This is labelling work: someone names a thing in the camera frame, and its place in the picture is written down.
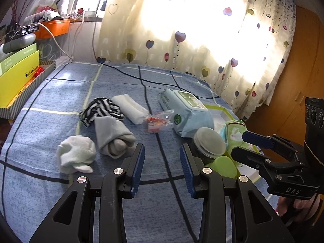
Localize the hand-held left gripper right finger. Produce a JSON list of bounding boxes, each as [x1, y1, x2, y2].
[[179, 144, 295, 243]]

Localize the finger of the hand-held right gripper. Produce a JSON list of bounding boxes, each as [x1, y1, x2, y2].
[[230, 146, 305, 181], [241, 130, 305, 159]]

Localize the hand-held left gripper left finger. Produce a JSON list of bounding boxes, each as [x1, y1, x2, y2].
[[29, 143, 146, 243]]

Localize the green rabbit print towel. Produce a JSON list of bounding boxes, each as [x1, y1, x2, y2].
[[223, 120, 261, 155]]

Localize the green and white box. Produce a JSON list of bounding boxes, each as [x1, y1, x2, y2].
[[204, 104, 264, 180]]

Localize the grey sock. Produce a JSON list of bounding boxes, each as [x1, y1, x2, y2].
[[94, 116, 136, 159]]

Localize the clear bag with red bits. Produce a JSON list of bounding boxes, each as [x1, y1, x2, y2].
[[145, 109, 175, 133]]

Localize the white towel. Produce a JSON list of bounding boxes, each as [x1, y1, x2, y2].
[[112, 95, 149, 125]]

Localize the mint white sock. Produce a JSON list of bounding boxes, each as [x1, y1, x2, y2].
[[56, 135, 97, 174]]

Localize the black white striped cloth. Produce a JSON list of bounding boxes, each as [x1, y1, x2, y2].
[[79, 97, 125, 128]]

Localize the person's right hand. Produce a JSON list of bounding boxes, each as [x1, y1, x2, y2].
[[277, 194, 321, 224]]

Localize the light green plastic container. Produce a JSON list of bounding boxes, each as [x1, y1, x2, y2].
[[205, 156, 240, 179]]

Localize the clear jar with dark contents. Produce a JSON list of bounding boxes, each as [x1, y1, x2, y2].
[[191, 127, 227, 165]]

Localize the wet wipes pack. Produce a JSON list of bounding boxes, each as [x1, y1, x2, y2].
[[159, 88, 215, 137]]

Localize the wooden wardrobe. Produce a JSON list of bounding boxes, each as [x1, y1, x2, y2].
[[243, 5, 324, 157]]

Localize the blue plaid bedsheet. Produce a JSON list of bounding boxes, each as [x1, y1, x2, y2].
[[0, 61, 279, 243]]

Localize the heart print curtain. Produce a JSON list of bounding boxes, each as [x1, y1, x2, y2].
[[96, 0, 296, 122]]

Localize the striped cardboard tray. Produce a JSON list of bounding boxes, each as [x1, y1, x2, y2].
[[0, 61, 56, 119]]

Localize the yellow-green cardboard box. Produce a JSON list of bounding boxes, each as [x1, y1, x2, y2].
[[0, 50, 41, 107]]

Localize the orange basket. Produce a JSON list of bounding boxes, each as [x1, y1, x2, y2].
[[35, 19, 71, 39]]

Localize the flat light green box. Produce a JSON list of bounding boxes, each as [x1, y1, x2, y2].
[[0, 43, 37, 75]]

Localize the grey glasses case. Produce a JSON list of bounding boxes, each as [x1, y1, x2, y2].
[[2, 33, 36, 53]]

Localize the black power strip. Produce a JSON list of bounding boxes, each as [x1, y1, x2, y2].
[[21, 24, 39, 34]]

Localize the clear plastic bag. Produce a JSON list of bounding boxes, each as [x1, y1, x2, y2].
[[24, 0, 59, 22]]

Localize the red decorative branches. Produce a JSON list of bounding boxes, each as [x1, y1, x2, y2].
[[10, 0, 21, 28]]

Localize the black cable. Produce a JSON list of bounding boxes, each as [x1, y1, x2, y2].
[[92, 0, 223, 100]]

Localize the white cable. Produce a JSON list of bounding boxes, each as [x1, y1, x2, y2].
[[69, 10, 84, 62], [33, 23, 74, 62]]

